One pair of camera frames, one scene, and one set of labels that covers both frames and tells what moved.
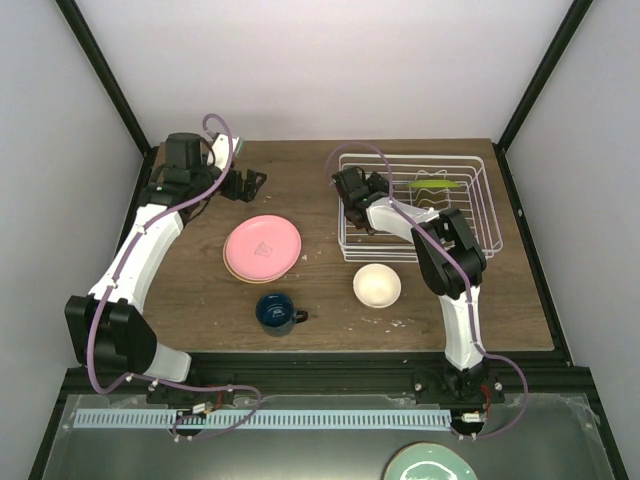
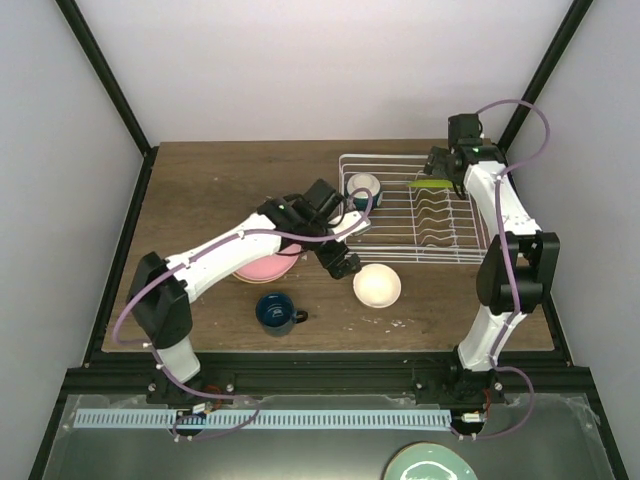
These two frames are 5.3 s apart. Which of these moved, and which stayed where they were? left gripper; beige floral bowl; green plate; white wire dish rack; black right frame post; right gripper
Moved: left gripper; right gripper
Stayed: black right frame post; green plate; beige floral bowl; white wire dish rack
